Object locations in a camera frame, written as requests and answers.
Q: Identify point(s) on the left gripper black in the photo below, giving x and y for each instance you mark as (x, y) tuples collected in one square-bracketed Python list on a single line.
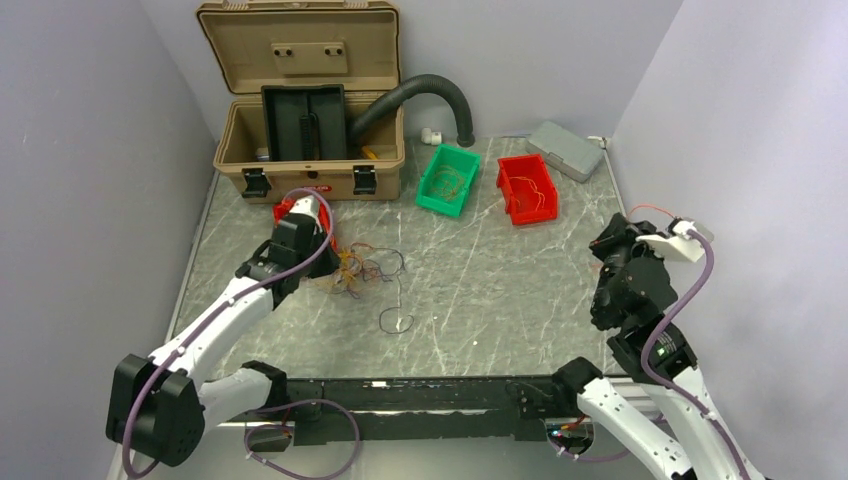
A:
[(330, 264)]

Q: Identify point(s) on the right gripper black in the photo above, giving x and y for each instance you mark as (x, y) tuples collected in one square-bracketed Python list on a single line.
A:
[(619, 230)]

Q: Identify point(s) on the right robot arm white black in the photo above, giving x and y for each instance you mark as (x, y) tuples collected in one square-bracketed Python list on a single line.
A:
[(647, 277)]

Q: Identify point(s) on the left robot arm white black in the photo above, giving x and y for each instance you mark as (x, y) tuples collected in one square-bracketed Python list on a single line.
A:
[(161, 405)]

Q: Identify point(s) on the red plastic bin left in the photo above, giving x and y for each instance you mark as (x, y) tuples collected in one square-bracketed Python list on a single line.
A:
[(285, 208)]

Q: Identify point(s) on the red plastic bin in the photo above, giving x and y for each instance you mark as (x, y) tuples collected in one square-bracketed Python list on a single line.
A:
[(527, 188), (285, 208)]

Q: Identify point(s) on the red plastic bin right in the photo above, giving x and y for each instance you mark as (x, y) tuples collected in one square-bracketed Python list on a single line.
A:
[(527, 188)]

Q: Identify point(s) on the grey plastic case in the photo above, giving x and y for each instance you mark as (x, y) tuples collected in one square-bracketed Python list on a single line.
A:
[(564, 151)]

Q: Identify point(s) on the green plastic bin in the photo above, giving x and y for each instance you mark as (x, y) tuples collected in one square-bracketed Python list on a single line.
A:
[(447, 181)]

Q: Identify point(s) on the black toolbox tray insert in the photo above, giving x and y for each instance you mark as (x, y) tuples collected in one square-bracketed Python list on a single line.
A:
[(305, 123)]

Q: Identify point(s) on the white pipe fitting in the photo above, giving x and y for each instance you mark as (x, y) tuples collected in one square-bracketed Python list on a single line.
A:
[(431, 137)]

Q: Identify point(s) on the tan plastic toolbox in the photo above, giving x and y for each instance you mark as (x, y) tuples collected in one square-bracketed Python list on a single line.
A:
[(301, 73)]

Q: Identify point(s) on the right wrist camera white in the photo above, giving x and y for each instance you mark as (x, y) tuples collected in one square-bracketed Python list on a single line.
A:
[(676, 244)]

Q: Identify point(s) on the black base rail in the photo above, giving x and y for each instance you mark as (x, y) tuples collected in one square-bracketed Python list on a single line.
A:
[(321, 411)]

